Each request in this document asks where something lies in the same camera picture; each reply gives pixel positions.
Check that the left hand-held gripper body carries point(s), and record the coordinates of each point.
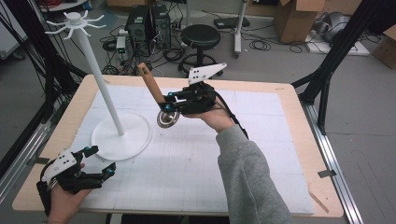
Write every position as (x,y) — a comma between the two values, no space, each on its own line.
(62,165)

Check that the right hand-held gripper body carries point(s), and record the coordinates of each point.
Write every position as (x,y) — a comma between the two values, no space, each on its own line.
(196,101)

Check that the white rack stand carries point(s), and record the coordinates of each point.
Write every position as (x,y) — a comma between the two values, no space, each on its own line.
(124,140)

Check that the person's right hand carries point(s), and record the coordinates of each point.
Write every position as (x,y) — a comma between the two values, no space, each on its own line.
(218,119)

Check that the person's left hand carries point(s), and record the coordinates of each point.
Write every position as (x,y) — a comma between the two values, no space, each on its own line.
(63,207)

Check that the black tape strip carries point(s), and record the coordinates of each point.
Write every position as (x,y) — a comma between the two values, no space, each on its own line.
(327,173)
(42,160)

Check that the white gridded mat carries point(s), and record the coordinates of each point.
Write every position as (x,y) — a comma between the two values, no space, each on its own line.
(186,161)

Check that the black round stool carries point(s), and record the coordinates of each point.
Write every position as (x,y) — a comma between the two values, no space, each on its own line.
(200,35)

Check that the black computer tower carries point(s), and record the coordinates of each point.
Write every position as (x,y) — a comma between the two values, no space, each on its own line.
(138,28)
(162,25)

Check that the small white device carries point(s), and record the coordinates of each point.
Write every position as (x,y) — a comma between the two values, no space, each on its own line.
(121,42)

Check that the black flat box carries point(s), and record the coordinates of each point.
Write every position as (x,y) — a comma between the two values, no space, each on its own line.
(232,22)

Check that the wooden table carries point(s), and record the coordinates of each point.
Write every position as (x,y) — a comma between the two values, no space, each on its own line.
(300,124)

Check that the large open cardboard box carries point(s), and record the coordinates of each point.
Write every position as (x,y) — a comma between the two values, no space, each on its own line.
(295,21)

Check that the grey round device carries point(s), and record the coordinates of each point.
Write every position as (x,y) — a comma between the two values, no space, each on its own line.
(334,25)

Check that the white floor board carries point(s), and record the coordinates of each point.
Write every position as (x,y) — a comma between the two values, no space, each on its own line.
(358,49)

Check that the small cardboard box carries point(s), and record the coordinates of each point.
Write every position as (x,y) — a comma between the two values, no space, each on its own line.
(386,49)

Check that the aluminium rail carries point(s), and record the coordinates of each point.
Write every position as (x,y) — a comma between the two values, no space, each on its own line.
(333,161)
(21,155)

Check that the black metal frame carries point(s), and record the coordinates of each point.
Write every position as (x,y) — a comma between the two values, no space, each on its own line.
(46,71)
(339,46)

